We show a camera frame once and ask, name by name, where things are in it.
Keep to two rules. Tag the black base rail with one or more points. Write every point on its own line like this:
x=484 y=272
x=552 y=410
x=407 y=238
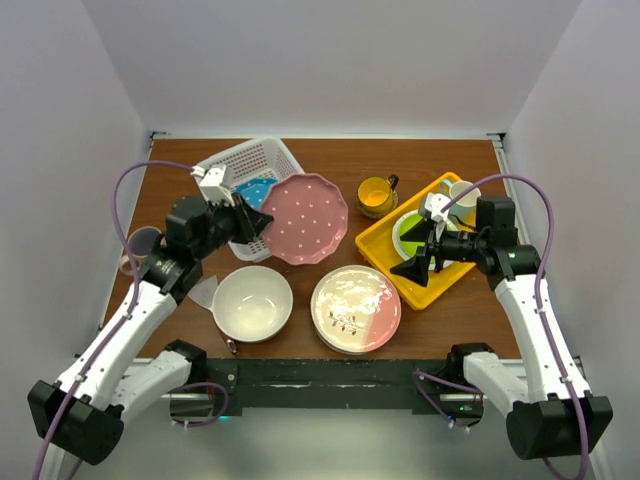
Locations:
x=339 y=384

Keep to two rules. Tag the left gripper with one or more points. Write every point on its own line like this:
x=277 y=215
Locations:
x=249 y=222

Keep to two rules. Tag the white ceramic bowl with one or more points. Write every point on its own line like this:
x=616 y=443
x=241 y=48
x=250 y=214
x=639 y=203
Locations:
x=252 y=304

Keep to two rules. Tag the white plastic basket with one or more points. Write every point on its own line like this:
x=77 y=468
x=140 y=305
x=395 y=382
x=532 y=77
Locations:
x=265 y=157

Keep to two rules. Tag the cream pink floral plate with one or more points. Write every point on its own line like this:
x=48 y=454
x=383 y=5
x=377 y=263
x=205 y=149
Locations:
x=355 y=305

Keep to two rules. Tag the yellow plastic tray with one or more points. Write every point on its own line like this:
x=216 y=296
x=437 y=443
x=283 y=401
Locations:
x=376 y=246

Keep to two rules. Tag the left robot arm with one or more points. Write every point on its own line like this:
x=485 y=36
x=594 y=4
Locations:
x=80 y=412

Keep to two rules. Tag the clear plastic scrap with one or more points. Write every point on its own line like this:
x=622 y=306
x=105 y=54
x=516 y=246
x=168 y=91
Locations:
x=203 y=292

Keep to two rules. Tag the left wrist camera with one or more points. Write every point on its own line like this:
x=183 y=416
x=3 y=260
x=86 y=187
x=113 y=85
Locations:
x=213 y=184

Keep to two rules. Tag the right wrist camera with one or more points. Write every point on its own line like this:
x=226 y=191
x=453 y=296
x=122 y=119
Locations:
x=432 y=209

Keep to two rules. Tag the green white bowl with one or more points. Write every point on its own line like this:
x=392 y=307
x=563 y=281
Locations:
x=407 y=249

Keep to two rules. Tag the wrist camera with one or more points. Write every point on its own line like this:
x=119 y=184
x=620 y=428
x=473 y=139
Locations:
x=432 y=209
x=213 y=184

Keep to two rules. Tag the small metal utensil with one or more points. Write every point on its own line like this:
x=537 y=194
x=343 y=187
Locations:
x=231 y=344

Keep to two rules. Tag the blue polka dot plate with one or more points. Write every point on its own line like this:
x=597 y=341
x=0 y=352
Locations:
x=255 y=191

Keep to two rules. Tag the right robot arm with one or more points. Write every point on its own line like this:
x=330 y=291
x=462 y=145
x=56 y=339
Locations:
x=552 y=412

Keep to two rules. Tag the pink polka dot plate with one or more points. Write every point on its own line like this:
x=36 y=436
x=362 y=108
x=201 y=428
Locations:
x=310 y=219

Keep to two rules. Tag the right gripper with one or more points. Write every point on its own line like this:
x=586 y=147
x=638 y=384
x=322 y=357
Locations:
x=416 y=269

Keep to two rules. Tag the pink beige mug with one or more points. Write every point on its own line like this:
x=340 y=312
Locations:
x=140 y=243

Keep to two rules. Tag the yellow mug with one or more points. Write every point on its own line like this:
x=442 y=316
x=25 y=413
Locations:
x=375 y=193

